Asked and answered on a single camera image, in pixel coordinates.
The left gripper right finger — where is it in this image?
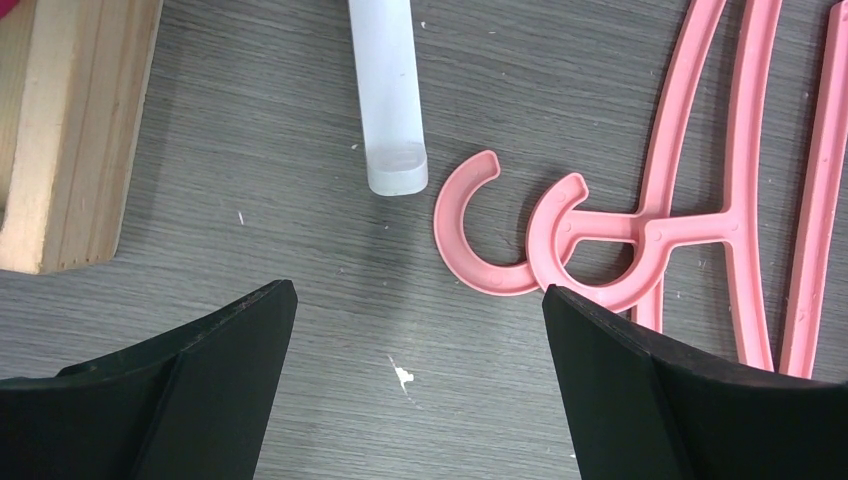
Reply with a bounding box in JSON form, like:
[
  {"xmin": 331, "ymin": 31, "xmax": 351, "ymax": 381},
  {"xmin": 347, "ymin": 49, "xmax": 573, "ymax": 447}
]
[{"xmin": 542, "ymin": 286, "xmax": 847, "ymax": 479}]

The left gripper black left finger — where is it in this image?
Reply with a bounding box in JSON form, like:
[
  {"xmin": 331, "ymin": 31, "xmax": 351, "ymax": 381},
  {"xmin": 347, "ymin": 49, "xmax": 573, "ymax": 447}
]
[{"xmin": 1, "ymin": 280, "xmax": 298, "ymax": 479}]

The pink plastic hanger large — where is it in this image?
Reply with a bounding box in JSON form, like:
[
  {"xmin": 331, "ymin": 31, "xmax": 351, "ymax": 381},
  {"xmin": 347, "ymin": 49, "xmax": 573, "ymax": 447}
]
[{"xmin": 433, "ymin": 1, "xmax": 725, "ymax": 331}]

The wooden tray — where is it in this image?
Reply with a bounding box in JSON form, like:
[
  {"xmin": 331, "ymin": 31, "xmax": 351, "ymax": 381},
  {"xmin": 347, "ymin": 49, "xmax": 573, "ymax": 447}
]
[{"xmin": 1, "ymin": 0, "xmax": 162, "ymax": 274}]

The white metal clothes rack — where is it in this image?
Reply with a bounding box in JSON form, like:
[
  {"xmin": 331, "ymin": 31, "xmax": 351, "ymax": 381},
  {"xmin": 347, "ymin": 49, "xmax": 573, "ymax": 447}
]
[{"xmin": 348, "ymin": 0, "xmax": 428, "ymax": 197}]

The magenta cloth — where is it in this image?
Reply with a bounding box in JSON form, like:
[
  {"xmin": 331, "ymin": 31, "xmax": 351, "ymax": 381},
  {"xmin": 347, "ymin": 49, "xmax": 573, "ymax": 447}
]
[{"xmin": 0, "ymin": 0, "xmax": 20, "ymax": 14}]

